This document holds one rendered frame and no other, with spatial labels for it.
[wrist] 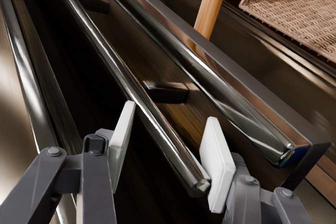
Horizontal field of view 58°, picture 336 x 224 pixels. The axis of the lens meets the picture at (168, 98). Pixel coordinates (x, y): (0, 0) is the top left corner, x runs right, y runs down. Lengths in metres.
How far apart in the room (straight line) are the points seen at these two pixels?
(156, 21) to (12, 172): 0.19
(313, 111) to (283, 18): 0.38
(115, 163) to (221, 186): 0.06
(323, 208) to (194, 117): 0.22
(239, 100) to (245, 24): 0.59
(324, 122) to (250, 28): 0.31
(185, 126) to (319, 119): 0.35
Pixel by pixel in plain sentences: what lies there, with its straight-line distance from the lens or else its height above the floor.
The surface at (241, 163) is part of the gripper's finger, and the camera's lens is 0.19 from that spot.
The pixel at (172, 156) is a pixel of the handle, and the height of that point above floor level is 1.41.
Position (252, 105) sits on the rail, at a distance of 0.19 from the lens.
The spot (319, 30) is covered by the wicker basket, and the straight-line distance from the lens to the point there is 0.87.
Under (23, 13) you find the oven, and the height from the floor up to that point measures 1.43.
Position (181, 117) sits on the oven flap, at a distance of 0.27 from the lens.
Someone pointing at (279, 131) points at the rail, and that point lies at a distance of 0.18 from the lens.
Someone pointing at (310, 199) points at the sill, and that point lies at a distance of 0.43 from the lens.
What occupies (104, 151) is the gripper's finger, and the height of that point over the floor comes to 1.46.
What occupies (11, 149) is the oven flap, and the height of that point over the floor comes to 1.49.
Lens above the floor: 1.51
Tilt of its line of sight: 31 degrees down
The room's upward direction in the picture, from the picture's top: 97 degrees counter-clockwise
